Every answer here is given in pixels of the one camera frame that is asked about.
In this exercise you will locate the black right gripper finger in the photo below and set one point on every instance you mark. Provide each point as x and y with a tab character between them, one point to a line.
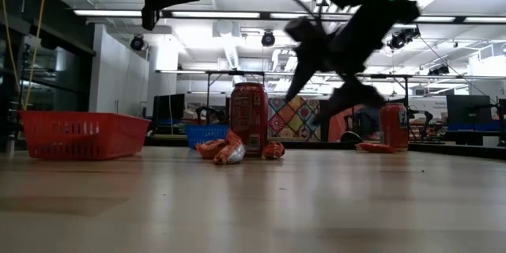
352	95
310	59

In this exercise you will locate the orange candy pack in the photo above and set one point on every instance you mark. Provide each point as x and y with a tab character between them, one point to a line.
209	149
273	151
375	148
231	154

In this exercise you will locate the person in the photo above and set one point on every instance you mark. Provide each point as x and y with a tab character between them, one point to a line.
367	124

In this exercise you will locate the orange hanging cloth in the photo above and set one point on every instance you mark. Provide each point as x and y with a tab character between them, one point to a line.
336	130

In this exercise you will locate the black round spotlight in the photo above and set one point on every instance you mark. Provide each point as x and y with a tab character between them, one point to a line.
268	38
137	42

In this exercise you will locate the long ceiling light strip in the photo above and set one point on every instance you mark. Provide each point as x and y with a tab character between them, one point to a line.
215	14
106	13

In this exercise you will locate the red can with blue logo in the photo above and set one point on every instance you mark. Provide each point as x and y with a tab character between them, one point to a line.
393	126

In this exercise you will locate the colourful patchwork quilt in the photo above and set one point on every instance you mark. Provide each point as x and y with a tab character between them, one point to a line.
276	126

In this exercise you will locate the red soda can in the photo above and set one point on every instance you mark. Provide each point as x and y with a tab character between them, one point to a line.
249	114

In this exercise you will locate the black computer monitor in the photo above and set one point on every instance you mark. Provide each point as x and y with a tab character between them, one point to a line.
169	106
468	108

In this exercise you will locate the blue plastic basket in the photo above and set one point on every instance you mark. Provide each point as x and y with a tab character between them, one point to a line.
205	134

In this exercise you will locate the red plastic basket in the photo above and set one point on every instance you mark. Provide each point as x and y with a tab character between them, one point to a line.
79	134

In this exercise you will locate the black ceiling camera cluster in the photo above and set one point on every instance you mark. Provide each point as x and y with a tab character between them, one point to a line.
439	70
399	39

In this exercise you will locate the black metal stand frame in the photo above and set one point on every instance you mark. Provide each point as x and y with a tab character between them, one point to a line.
387	75

